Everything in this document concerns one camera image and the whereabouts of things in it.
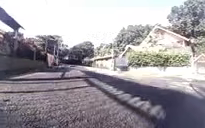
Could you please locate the low pale building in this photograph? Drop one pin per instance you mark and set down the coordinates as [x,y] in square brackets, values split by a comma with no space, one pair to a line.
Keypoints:
[103,62]

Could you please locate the pole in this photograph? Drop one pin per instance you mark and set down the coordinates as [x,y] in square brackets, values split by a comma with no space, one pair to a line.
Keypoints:
[114,60]

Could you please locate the row of trees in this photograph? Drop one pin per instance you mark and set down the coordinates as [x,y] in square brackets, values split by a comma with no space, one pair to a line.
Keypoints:
[80,50]

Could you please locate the pale stone kerb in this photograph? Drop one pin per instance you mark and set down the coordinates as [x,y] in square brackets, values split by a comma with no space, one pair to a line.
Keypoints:
[130,99]

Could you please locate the green hedge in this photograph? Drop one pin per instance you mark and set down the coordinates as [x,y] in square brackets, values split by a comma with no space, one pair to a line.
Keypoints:
[158,58]

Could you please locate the grey gravel pavement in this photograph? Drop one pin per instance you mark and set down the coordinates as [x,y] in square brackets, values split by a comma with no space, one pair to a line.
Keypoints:
[56,106]

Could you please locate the beige house with gabled roof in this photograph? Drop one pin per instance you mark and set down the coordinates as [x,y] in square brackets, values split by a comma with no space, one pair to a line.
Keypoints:
[163,39]

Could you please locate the grey asphalt road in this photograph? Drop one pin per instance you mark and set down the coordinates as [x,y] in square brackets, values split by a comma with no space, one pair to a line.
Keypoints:
[176,100]

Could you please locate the small gabled gate shelter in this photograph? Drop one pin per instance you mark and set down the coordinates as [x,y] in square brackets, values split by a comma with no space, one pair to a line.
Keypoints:
[202,64]

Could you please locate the large green tree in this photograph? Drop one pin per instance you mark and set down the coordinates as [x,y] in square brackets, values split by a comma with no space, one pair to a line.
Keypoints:
[194,20]

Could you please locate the building with overhanging roof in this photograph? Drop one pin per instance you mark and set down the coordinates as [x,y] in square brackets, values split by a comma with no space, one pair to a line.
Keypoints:
[3,36]

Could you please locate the pale boundary wall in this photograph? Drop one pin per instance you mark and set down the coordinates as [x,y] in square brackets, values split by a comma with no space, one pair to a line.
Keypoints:
[163,70]

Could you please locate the low grey wall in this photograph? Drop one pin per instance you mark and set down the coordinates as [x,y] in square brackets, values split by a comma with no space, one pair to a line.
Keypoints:
[10,63]

